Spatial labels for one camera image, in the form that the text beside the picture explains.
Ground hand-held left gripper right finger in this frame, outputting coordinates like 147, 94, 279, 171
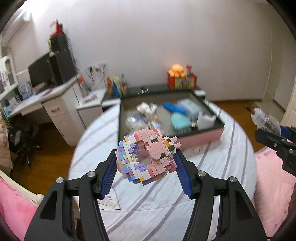
173, 152, 266, 241

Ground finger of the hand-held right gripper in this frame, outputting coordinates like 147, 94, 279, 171
280, 127, 296, 144
255, 128, 296, 153

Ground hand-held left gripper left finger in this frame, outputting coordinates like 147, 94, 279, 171
24, 149, 118, 241

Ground glass bottle with cork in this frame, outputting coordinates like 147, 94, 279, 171
245, 104, 282, 135

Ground pink purple block figure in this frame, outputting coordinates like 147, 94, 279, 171
115, 127, 181, 186

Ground pink storage box black rim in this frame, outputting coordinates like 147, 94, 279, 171
117, 89, 226, 145

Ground clear round container teal lid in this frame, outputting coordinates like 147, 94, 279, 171
171, 113, 191, 130

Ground white plastic holder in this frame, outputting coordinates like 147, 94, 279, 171
197, 111, 217, 131

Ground pink doll figurine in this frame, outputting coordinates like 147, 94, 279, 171
149, 115, 163, 132

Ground blue highlighter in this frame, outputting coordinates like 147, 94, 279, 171
162, 102, 186, 114

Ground clear plastic box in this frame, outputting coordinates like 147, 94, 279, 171
177, 99, 203, 120

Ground white bunny figure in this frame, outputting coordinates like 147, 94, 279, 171
136, 102, 158, 118

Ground person's right forearm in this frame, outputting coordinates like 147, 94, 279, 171
286, 192, 296, 232

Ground pink blanket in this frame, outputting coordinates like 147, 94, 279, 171
253, 146, 296, 239

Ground white door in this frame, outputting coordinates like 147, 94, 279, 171
261, 35, 281, 102

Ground white side cabinet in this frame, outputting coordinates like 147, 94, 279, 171
76, 89, 121, 130

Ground white desk with drawers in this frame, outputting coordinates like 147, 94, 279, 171
3, 80, 87, 146

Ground orange snack bag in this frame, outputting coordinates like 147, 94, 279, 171
106, 76, 114, 95

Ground blue yellow snack bag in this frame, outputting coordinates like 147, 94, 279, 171
113, 75, 123, 96

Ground black low bench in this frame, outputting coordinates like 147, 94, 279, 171
102, 85, 207, 109

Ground red cap bottle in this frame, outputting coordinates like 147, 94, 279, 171
77, 76, 89, 98

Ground black office chair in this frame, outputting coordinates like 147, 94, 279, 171
7, 125, 41, 167

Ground orange toy box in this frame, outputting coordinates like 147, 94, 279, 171
167, 74, 198, 89

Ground pink plush cushion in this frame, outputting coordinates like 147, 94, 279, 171
0, 178, 35, 241

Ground orange octopus plush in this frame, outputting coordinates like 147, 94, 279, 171
168, 64, 187, 77

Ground blue white box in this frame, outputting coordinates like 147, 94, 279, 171
20, 82, 33, 99

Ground black computer tower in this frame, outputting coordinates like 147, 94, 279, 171
48, 50, 78, 85

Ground black computer monitor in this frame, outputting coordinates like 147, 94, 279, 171
28, 52, 55, 90

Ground black speaker box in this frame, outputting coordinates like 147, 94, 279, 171
50, 35, 68, 52

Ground white glass-door cabinet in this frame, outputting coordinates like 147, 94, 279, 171
0, 54, 19, 95

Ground red box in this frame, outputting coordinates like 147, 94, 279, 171
50, 20, 64, 36

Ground white air conditioner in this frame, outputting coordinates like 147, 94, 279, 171
0, 11, 31, 47

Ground white door frame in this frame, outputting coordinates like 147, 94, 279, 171
273, 14, 296, 123

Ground white bed frame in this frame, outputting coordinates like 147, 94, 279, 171
0, 168, 45, 204

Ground black power cables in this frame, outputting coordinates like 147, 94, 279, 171
84, 66, 107, 84

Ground white wall outlet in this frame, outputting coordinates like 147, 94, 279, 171
87, 62, 108, 72

